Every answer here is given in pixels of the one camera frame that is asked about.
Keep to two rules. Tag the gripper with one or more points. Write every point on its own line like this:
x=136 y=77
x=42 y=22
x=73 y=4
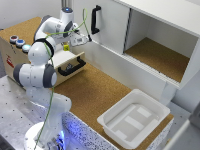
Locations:
x=79 y=39

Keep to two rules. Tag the yellow block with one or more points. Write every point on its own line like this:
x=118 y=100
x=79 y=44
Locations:
x=66 y=47

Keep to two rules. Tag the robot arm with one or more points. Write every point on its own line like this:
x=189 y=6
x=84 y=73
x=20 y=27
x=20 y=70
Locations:
x=37 y=75

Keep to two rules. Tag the wooden drawer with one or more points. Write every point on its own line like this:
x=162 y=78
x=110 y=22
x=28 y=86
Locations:
x=65 y=57

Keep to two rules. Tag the white sliding door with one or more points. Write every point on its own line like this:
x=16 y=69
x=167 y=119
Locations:
x=111 y=23

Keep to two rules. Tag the green button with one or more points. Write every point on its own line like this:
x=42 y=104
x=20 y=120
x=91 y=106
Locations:
x=26 y=47

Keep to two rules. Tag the blue button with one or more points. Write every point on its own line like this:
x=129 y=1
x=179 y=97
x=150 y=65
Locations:
x=20 y=42

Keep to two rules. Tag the red button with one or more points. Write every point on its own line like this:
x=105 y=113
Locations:
x=14 y=38

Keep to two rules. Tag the white cabinet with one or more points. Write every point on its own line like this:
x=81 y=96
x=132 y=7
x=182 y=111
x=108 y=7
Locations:
x=156 y=55

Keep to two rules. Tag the white plastic box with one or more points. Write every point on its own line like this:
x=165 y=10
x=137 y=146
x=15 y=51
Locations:
x=133 y=120

